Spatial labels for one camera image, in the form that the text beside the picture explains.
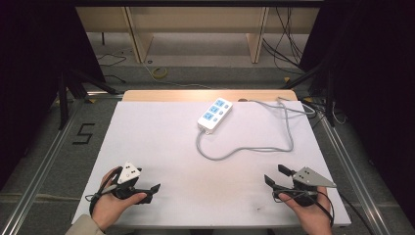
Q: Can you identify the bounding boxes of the grey power strip cable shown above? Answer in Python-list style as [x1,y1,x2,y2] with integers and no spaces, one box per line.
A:
[195,96,317,162]

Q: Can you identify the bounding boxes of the black curtain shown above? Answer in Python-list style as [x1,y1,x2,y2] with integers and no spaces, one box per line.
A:
[0,0,107,190]
[298,0,415,226]

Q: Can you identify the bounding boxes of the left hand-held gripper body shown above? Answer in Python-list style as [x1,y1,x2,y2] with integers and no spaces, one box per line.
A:
[112,161,147,200]

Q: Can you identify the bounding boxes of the aluminium floor rail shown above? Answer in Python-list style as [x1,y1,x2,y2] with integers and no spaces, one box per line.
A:
[0,92,125,235]
[317,111,394,235]

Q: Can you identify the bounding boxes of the light wooden shelf unit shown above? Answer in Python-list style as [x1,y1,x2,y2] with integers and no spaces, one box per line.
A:
[75,6,321,65]

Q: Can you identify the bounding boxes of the white floor cable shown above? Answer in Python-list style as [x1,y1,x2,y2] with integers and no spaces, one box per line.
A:
[142,61,213,90]

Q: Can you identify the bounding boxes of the black metal stand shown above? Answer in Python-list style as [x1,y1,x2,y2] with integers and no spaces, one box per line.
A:
[279,60,338,128]
[57,68,120,131]

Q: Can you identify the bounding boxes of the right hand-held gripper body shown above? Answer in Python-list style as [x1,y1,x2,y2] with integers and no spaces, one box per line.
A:
[273,166,338,208]

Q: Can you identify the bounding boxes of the white power strip blue sockets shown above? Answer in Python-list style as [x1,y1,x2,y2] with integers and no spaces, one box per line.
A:
[197,97,234,135]

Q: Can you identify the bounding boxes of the thin black floor cable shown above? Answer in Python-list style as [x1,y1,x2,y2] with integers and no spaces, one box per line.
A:
[96,53,127,84]

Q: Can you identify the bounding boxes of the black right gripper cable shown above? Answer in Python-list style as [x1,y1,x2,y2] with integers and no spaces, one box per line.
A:
[272,189,336,228]

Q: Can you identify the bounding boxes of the white table cover sheet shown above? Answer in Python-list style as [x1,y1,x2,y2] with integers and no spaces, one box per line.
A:
[71,100,352,229]

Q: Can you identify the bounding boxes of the person's left hand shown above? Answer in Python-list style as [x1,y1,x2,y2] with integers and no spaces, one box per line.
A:
[91,166,148,232]

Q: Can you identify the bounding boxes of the yellow tape roll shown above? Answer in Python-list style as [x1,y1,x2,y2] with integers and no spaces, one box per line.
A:
[152,67,169,80]

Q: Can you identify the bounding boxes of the bundle of black floor cables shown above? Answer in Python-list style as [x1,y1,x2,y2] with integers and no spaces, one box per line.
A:
[261,6,311,76]

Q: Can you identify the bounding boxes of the person's right hand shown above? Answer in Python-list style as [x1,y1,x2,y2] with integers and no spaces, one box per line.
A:
[278,186,334,235]

